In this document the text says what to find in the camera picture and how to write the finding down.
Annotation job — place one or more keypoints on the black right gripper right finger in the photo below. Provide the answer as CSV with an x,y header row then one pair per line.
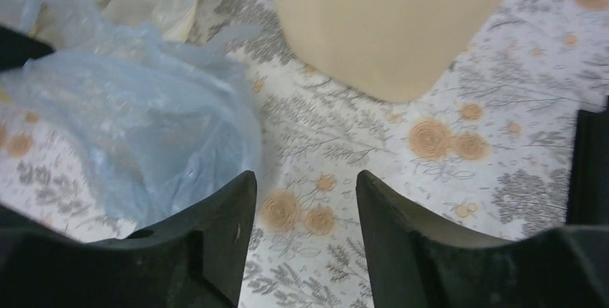
x,y
417,258

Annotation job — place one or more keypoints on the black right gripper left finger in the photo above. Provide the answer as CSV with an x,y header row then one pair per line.
x,y
195,258

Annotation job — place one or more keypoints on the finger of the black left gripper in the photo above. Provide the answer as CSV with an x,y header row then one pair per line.
x,y
17,48

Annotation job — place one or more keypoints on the light blue trash bag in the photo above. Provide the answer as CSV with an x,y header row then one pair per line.
x,y
158,125

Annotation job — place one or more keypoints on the beige plastic trash bin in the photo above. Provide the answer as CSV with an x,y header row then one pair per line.
x,y
393,50

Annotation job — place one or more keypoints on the floral patterned table mat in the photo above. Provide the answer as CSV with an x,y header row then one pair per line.
x,y
488,147

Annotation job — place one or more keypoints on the black white checkerboard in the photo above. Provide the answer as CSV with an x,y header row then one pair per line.
x,y
588,190

